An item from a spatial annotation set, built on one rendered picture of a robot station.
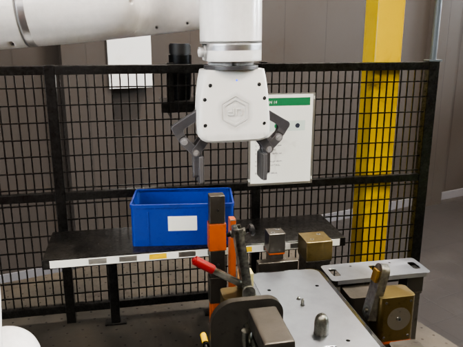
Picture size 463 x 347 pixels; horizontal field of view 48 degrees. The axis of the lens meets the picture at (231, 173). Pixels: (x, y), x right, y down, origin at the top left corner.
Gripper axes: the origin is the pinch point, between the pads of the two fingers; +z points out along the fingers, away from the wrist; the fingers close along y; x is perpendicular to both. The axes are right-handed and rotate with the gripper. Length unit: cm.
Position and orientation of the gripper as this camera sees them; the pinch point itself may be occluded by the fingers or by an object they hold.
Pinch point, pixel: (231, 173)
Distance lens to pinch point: 75.0
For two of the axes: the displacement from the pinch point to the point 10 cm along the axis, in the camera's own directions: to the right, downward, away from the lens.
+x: -2.1, -2.5, 9.4
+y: 9.8, -0.6, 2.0
